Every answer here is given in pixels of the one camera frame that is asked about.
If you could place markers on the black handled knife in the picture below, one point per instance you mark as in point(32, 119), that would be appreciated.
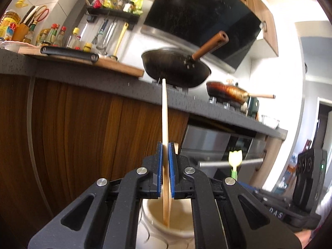
point(68, 52)

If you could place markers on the red handled scissors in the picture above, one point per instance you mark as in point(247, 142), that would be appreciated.
point(41, 13)

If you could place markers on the black range hood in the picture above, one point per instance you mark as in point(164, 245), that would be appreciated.
point(191, 23)

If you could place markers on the green air fryer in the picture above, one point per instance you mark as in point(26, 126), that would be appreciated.
point(253, 106)

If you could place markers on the stainless steel oven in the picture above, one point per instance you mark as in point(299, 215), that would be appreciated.
point(208, 151)

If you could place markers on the wooden cutting board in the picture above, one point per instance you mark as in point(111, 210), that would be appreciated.
point(103, 63)

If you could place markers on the black wall shelf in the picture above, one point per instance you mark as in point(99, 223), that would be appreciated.
point(129, 18)

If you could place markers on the yellow green plastic utensil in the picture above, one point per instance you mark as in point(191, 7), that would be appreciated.
point(235, 159)

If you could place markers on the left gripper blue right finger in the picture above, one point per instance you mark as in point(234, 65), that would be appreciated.
point(173, 168)

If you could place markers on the yellow ladle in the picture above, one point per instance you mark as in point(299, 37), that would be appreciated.
point(115, 53)

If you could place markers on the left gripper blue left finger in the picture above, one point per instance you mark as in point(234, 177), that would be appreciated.
point(159, 155)

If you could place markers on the black wok wooden handle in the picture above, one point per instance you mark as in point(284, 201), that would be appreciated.
point(181, 68)

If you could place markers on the yellow cooking oil bottle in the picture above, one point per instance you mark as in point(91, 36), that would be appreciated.
point(9, 23)

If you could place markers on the brown frying pan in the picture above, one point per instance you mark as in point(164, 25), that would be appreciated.
point(233, 93)

